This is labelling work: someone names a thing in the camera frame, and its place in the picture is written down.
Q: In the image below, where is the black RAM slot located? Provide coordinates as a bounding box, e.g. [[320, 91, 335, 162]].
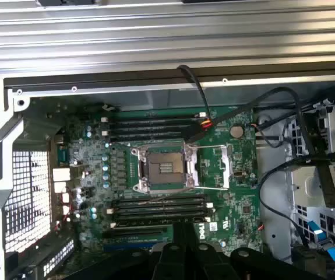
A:
[[107, 202, 215, 211], [101, 115, 212, 123], [101, 128, 199, 137], [108, 121, 203, 130], [108, 134, 191, 144], [113, 209, 213, 219], [111, 194, 208, 204]]

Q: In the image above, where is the green Dell motherboard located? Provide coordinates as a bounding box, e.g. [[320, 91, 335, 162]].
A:
[[50, 106, 264, 263]]

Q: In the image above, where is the metal socket cover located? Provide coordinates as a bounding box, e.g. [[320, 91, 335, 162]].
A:
[[195, 142, 234, 192]]

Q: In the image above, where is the CPU socket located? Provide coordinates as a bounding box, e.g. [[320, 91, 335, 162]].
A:
[[131, 142, 200, 195]]

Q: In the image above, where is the grey metal drive cage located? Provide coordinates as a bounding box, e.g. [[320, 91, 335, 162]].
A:
[[283, 101, 335, 263]]

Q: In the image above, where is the open grey PC case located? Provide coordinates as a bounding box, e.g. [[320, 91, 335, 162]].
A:
[[0, 66, 335, 280]]

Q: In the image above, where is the long thin black cable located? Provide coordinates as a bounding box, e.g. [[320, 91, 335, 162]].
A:
[[257, 157, 313, 249]]

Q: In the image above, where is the black wire with flat plug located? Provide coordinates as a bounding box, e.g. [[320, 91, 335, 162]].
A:
[[184, 86, 313, 158]]

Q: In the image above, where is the black cable clip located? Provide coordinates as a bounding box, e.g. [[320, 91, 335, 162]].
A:
[[299, 150, 335, 208]]

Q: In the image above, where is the thin black tether wire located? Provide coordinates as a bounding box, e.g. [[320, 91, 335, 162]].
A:
[[176, 64, 213, 129]]

